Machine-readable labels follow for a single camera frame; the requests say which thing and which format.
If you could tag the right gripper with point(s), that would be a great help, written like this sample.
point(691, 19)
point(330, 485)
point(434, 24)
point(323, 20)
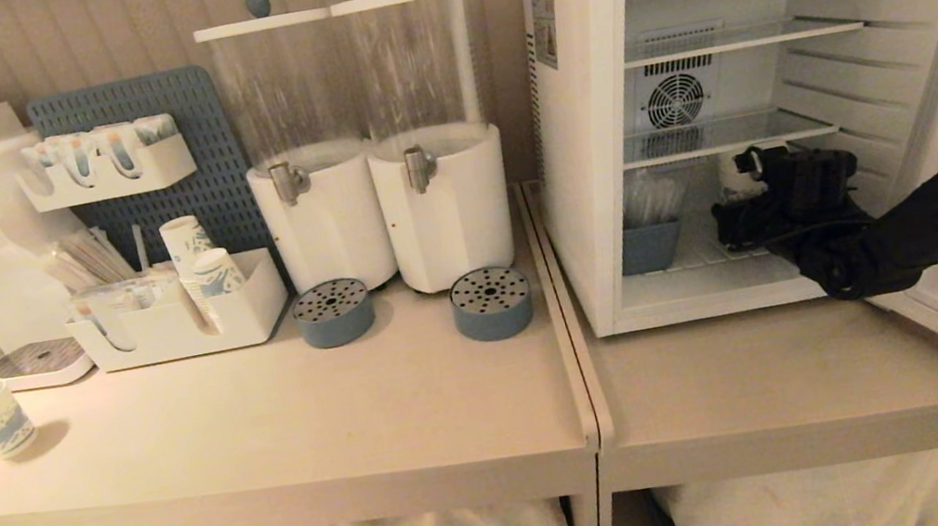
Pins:
point(787, 220)

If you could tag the glass fridge shelf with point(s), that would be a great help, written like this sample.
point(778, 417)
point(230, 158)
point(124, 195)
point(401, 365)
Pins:
point(722, 134)
point(734, 37)

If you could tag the white mini fridge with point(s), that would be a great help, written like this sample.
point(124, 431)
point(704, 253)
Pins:
point(607, 185)

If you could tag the clear plastic wrappers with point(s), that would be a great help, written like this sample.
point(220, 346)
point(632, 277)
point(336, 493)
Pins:
point(652, 198)

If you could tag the blue plastic bin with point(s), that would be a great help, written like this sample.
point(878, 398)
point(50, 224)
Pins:
point(650, 246)

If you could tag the round blue drip tray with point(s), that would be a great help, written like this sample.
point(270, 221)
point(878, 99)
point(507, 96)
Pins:
point(333, 315)
point(492, 306)

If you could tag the clear white drink dispenser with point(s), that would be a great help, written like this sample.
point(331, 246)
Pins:
point(321, 220)
point(447, 210)

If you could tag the white pole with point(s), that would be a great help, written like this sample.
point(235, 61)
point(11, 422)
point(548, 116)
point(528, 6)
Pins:
point(462, 29)

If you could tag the stacked patterned paper cups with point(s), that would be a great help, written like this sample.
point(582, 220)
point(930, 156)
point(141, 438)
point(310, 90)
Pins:
point(185, 242)
point(219, 279)

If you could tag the blue pegboard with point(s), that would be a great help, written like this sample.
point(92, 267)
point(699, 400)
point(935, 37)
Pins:
point(212, 153)

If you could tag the white desktop organizer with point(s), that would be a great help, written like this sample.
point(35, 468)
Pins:
point(188, 331)

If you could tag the white pegboard shelf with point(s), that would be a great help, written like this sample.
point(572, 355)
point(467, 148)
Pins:
point(135, 173)

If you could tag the sachet packets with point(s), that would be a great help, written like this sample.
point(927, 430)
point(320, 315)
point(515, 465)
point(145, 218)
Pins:
point(98, 150)

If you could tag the wrapped straws bundle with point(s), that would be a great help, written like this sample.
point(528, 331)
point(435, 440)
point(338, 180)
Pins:
point(90, 259)

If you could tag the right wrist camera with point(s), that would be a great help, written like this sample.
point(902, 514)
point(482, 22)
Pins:
point(812, 169)

